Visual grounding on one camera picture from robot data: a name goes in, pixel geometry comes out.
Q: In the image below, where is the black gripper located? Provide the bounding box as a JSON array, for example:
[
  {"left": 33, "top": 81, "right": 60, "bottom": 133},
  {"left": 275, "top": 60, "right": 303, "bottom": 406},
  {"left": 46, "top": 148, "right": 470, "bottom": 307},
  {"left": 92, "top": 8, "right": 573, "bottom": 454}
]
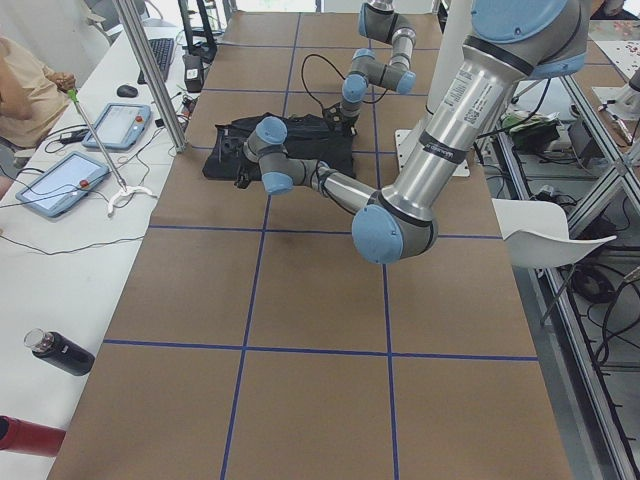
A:
[
  {"left": 219, "top": 131, "right": 247, "bottom": 165},
  {"left": 335, "top": 111, "right": 359, "bottom": 133}
]

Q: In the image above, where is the black graphic t-shirt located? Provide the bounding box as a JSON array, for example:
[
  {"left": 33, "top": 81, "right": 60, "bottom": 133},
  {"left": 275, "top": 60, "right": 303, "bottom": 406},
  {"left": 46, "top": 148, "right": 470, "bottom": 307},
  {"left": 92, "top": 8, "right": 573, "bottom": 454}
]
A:
[{"left": 202, "top": 112, "right": 356, "bottom": 181}]

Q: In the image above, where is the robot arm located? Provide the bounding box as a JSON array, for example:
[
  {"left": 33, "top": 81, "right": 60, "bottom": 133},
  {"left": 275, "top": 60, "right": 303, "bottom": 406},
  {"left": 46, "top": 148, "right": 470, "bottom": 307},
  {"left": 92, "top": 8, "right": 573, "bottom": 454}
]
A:
[
  {"left": 235, "top": 1, "right": 591, "bottom": 264},
  {"left": 339, "top": 1, "right": 416, "bottom": 130}
]

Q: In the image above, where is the upper teach pendant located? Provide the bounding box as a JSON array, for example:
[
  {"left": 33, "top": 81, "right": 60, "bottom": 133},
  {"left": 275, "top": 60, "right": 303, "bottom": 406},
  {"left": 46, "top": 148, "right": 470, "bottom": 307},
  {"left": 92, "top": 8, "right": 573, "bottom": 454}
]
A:
[{"left": 93, "top": 103, "right": 151, "bottom": 151}]

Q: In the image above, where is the teach pendant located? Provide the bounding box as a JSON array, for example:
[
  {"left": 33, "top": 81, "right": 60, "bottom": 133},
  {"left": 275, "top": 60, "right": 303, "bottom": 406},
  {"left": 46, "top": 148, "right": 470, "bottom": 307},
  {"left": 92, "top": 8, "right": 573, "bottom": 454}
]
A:
[
  {"left": 15, "top": 151, "right": 110, "bottom": 219},
  {"left": 93, "top": 103, "right": 151, "bottom": 151}
]

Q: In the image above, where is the black keyboard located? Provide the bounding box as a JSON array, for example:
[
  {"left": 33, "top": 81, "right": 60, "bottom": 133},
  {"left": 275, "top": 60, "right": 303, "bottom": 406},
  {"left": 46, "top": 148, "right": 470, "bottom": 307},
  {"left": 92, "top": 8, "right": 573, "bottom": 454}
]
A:
[{"left": 148, "top": 38, "right": 175, "bottom": 81}]

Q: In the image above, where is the black computer mouse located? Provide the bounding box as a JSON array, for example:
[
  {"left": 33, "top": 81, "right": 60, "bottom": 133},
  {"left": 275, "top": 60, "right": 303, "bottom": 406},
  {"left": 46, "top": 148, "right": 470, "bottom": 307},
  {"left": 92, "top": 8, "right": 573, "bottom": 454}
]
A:
[{"left": 116, "top": 84, "right": 138, "bottom": 98}]

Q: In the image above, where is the lower teach pendant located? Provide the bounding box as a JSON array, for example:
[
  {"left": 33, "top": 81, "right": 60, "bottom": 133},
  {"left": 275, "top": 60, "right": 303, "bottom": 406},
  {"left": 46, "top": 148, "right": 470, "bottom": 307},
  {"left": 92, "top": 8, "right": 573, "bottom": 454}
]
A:
[{"left": 15, "top": 151, "right": 110, "bottom": 219}]

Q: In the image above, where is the seated person beige shirt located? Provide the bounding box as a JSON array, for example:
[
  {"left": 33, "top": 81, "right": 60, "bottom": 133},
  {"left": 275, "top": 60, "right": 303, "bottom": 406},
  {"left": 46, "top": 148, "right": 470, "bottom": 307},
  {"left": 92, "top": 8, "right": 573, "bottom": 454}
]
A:
[{"left": 1, "top": 36, "right": 76, "bottom": 148}]

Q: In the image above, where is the white chair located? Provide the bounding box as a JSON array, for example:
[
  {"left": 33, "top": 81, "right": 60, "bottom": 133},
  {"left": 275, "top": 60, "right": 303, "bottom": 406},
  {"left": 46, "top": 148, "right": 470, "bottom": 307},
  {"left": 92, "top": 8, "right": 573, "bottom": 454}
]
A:
[{"left": 492, "top": 198, "right": 617, "bottom": 269}]

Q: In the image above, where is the black water bottle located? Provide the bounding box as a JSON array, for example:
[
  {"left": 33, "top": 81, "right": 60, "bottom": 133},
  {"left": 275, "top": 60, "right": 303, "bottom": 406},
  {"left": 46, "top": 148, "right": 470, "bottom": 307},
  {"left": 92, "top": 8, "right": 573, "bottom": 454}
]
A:
[{"left": 24, "top": 328, "right": 95, "bottom": 376}]

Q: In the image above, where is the red bottle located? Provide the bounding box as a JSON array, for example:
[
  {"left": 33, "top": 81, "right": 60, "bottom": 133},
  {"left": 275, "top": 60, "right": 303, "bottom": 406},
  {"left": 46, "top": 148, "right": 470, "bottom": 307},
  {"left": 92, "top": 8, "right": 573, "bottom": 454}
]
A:
[{"left": 1, "top": 416, "right": 66, "bottom": 457}]

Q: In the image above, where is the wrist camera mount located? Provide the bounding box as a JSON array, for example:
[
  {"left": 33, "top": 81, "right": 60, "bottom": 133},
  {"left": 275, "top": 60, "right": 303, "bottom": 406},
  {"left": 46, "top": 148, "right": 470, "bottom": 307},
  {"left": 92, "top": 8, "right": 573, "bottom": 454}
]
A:
[
  {"left": 322, "top": 103, "right": 342, "bottom": 129},
  {"left": 234, "top": 167, "right": 252, "bottom": 189}
]

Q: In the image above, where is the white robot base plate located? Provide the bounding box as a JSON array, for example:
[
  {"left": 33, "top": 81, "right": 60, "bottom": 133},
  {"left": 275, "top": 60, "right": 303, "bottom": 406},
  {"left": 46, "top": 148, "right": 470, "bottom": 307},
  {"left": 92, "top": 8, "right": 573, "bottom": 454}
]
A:
[{"left": 394, "top": 129, "right": 470, "bottom": 177}]

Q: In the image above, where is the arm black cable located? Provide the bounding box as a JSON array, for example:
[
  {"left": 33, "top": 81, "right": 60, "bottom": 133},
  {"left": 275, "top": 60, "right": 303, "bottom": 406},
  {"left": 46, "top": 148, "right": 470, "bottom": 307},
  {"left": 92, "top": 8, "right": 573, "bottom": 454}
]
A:
[{"left": 301, "top": 53, "right": 349, "bottom": 114}]

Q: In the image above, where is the aluminium frame post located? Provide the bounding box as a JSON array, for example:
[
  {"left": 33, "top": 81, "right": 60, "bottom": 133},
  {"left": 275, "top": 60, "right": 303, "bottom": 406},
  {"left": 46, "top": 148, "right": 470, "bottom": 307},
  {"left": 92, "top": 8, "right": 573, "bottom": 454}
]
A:
[{"left": 113, "top": 0, "right": 186, "bottom": 153}]

